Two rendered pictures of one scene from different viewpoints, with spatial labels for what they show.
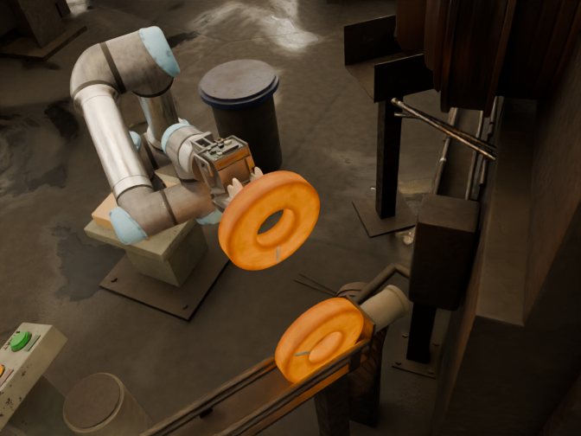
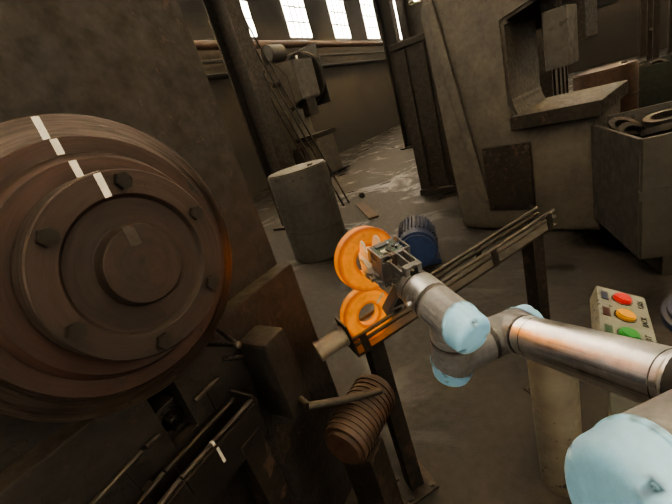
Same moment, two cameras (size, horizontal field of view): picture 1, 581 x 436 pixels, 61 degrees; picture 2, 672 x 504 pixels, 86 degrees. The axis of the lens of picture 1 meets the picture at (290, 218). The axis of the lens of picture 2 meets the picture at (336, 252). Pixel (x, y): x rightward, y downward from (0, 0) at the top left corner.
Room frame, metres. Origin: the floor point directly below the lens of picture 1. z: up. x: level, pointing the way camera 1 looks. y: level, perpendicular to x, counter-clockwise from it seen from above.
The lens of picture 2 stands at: (1.29, 0.11, 1.24)
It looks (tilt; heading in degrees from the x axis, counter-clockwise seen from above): 20 degrees down; 190
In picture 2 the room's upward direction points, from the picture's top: 17 degrees counter-clockwise
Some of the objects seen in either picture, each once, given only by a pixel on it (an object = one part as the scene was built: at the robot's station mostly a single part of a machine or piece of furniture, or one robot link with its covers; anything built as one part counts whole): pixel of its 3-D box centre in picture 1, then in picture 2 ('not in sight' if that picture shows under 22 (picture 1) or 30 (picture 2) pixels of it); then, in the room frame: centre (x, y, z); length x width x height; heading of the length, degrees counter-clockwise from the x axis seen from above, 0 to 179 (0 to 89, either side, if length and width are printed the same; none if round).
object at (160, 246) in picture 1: (152, 212); not in sight; (1.23, 0.46, 0.28); 0.32 x 0.32 x 0.04; 59
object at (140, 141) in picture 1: (130, 158); not in sight; (1.22, 0.46, 0.52); 0.13 x 0.12 x 0.14; 109
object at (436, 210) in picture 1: (443, 255); (275, 371); (0.56, -0.27, 0.68); 0.11 x 0.08 x 0.24; 63
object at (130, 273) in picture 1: (164, 240); not in sight; (1.23, 0.46, 0.13); 0.40 x 0.40 x 0.26; 59
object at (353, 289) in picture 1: (354, 379); (378, 466); (0.54, -0.10, 0.27); 0.22 x 0.13 x 0.53; 153
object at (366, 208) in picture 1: (386, 136); not in sight; (1.34, -0.37, 0.36); 0.26 x 0.20 x 0.72; 8
